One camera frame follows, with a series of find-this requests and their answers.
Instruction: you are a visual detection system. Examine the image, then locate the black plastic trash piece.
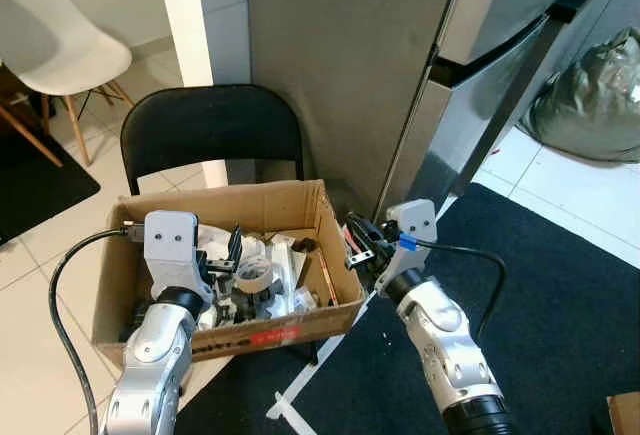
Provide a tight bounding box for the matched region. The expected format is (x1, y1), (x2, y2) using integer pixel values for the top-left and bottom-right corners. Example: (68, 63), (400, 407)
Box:
(215, 287), (293, 322)

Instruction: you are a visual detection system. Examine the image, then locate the grey green rubbish bag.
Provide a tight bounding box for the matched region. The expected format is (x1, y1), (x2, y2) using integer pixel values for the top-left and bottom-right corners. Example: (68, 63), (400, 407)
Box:
(524, 27), (640, 164)

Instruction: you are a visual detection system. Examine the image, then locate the white crumpled plastic bag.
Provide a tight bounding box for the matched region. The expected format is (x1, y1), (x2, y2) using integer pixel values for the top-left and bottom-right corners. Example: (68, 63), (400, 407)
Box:
(195, 223), (246, 256)

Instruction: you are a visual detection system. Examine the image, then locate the masking tape roll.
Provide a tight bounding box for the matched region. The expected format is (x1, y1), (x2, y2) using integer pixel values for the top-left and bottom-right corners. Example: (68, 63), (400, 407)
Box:
(232, 255), (274, 293)

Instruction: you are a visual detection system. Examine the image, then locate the cardboard box with red label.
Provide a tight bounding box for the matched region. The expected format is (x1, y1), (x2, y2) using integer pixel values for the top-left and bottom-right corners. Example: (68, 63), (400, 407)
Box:
(92, 179), (367, 371)

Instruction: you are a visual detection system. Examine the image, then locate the black folding chair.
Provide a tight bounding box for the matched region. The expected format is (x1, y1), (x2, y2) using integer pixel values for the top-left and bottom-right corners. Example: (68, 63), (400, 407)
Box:
(119, 83), (323, 368)

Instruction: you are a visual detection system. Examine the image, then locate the white floor tape strip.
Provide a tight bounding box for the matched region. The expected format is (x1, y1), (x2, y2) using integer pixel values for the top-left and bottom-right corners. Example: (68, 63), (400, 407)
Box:
(266, 290), (376, 426)

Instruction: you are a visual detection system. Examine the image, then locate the stainless steel fridge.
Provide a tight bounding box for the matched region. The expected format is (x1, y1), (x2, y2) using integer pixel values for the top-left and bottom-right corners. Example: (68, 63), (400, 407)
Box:
(245, 0), (640, 224)

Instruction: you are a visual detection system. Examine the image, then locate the dark navy floor rug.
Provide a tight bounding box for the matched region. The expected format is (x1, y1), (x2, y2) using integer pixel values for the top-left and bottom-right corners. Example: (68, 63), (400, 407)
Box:
(175, 183), (640, 435)

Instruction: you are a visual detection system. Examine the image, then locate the small black floor mat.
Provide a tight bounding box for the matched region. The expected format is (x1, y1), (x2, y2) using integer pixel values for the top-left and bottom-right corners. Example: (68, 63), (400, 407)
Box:
(0, 120), (102, 248)

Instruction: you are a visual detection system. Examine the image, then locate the brown wooden furniture leg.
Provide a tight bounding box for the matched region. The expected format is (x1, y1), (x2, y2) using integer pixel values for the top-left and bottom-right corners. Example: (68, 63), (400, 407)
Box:
(0, 60), (64, 168)

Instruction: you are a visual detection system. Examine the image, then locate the small brown cardboard box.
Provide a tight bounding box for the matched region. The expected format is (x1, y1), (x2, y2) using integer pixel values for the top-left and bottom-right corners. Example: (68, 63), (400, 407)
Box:
(606, 391), (640, 435)

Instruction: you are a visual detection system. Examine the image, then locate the white shell chair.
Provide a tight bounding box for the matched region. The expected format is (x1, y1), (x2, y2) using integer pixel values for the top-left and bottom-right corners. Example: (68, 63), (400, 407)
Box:
(0, 0), (135, 168)

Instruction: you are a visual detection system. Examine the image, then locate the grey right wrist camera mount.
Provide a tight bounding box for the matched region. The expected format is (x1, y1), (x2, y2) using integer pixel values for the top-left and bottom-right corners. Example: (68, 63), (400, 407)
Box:
(374, 199), (439, 292)

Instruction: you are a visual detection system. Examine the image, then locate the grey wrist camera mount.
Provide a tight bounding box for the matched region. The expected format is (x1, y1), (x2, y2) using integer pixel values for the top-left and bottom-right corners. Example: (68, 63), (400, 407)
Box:
(143, 210), (217, 304)
(374, 199), (439, 292)

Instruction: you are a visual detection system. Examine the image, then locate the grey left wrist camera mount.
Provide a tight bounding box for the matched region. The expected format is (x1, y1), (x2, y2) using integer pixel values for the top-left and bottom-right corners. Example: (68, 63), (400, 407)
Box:
(143, 210), (217, 304)

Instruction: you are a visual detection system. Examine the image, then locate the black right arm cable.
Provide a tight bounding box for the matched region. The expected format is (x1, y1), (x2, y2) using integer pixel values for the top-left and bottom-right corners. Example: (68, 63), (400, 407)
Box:
(400, 239), (509, 346)

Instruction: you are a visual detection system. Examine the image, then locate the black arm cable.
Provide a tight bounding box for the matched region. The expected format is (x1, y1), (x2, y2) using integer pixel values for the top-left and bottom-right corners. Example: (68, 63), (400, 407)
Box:
(47, 225), (147, 435)
(400, 239), (509, 346)

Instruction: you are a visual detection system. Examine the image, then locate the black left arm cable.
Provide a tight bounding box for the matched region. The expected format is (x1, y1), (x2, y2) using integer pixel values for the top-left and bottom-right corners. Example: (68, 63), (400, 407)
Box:
(47, 225), (147, 435)

